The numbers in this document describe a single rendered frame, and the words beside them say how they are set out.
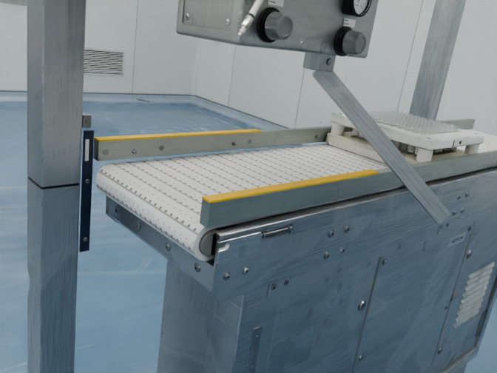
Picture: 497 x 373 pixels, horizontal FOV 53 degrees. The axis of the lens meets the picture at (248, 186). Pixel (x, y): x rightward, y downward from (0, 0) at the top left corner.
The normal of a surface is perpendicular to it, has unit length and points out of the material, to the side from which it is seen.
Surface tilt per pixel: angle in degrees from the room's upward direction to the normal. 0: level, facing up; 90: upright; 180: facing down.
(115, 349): 0
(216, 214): 90
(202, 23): 90
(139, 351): 0
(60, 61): 90
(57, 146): 90
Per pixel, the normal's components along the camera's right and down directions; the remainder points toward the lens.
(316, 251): 0.67, 0.32
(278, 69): -0.77, 0.10
